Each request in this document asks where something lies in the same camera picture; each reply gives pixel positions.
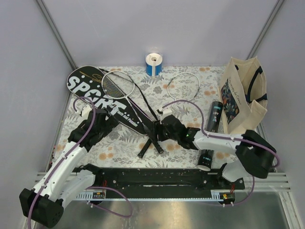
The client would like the black sport racket cover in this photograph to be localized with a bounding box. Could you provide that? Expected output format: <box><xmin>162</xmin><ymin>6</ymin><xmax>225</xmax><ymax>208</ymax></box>
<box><xmin>67</xmin><ymin>65</ymin><xmax>153</xmax><ymax>135</ymax></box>

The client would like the white unstrung badminton racket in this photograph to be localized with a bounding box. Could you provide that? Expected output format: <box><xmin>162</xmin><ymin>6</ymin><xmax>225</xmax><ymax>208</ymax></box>
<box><xmin>137</xmin><ymin>72</ymin><xmax>200</xmax><ymax>158</ymax></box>

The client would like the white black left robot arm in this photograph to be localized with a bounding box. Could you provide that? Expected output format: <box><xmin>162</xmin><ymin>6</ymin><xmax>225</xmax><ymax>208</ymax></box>
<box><xmin>19</xmin><ymin>109</ymin><xmax>119</xmax><ymax>228</ymax></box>

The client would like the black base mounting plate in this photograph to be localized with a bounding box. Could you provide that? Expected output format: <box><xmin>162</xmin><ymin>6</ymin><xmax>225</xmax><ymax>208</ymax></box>
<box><xmin>76</xmin><ymin>167</ymin><xmax>245</xmax><ymax>192</ymax></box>

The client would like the floral patterned table mat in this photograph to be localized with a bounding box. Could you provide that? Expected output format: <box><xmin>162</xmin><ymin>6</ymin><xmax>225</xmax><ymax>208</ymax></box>
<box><xmin>51</xmin><ymin>65</ymin><xmax>267</xmax><ymax>169</ymax></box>

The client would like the aluminium frame rail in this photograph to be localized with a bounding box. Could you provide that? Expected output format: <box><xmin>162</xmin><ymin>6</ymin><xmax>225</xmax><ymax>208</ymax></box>
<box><xmin>32</xmin><ymin>171</ymin><xmax>293</xmax><ymax>203</ymax></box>

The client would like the white strung badminton racket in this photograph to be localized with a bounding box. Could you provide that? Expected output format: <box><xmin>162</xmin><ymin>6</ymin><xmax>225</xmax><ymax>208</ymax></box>
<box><xmin>101</xmin><ymin>70</ymin><xmax>164</xmax><ymax>154</ymax></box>

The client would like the blue white tape roll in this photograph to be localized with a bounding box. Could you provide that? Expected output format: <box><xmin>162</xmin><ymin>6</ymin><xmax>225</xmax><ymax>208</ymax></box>
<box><xmin>145</xmin><ymin>53</ymin><xmax>163</xmax><ymax>76</ymax></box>

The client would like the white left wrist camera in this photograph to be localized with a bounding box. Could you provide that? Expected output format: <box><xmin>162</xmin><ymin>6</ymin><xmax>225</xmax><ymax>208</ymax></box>
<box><xmin>76</xmin><ymin>105</ymin><xmax>92</xmax><ymax>119</ymax></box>

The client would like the black shuttlecock tube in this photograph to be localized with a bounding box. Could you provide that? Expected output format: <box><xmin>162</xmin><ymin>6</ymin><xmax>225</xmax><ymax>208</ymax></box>
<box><xmin>196</xmin><ymin>101</ymin><xmax>224</xmax><ymax>171</ymax></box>

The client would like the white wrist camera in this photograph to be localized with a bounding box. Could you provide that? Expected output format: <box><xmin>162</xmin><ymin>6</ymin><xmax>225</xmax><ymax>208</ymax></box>
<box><xmin>76</xmin><ymin>105</ymin><xmax>92</xmax><ymax>119</ymax></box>
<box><xmin>157</xmin><ymin>108</ymin><xmax>172</xmax><ymax>120</ymax></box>

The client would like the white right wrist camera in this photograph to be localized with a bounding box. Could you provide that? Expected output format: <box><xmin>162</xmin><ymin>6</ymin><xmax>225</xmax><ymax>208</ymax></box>
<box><xmin>157</xmin><ymin>108</ymin><xmax>172</xmax><ymax>120</ymax></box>

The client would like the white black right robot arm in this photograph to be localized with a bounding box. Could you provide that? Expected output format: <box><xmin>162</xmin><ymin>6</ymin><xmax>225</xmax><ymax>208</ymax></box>
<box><xmin>155</xmin><ymin>115</ymin><xmax>279</xmax><ymax>189</ymax></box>

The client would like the beige canvas tote bag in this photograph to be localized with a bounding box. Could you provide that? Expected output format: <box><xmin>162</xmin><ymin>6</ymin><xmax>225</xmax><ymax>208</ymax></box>
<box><xmin>218</xmin><ymin>57</ymin><xmax>267</xmax><ymax>134</ymax></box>

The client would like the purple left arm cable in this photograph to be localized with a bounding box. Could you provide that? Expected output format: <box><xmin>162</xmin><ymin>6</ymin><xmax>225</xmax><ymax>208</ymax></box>
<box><xmin>27</xmin><ymin>96</ymin><xmax>133</xmax><ymax>229</ymax></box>

